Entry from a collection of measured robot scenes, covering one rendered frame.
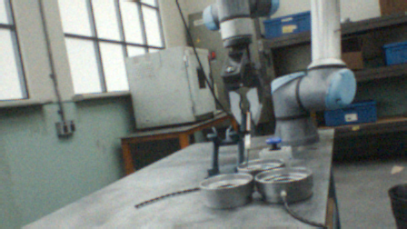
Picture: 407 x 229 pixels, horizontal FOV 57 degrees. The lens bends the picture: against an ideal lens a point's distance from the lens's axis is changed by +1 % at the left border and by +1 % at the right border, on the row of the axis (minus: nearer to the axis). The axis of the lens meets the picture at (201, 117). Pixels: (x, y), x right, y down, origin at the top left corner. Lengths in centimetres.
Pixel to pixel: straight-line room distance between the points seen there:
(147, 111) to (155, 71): 35
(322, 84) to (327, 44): 13
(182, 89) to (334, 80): 201
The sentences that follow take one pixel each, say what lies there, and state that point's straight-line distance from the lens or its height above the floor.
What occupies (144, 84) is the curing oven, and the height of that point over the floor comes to 118.
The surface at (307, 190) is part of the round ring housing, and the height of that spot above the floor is 82.
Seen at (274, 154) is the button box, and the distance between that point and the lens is 94.
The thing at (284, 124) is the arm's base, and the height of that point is 87.
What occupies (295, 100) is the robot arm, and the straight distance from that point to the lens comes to 123.
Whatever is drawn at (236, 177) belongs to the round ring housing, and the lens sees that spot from 78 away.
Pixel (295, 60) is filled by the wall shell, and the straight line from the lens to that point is 478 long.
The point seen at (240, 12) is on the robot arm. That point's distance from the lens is 91.
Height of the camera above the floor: 101
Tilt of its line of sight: 3 degrees down
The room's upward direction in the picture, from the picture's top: 9 degrees counter-clockwise
